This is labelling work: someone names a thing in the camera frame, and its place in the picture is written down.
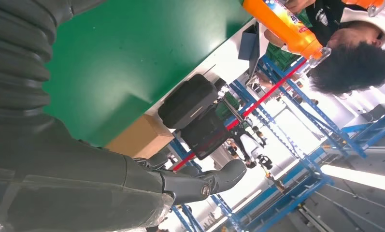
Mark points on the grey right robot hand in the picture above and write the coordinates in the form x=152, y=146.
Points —
x=67, y=185

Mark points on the cardboard box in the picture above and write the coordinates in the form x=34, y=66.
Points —
x=141, y=137

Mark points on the green table board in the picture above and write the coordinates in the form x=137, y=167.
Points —
x=131, y=64

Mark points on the black zip case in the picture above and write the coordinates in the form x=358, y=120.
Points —
x=186, y=102

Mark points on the tablet in blue cover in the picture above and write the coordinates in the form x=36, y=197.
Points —
x=247, y=44

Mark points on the green crate stack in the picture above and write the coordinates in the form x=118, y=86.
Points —
x=277, y=56

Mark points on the blue metal rack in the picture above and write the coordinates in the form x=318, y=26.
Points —
x=355, y=148

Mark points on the person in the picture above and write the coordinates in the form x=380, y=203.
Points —
x=352, y=67

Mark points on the red metal post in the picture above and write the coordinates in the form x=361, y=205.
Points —
x=262, y=97

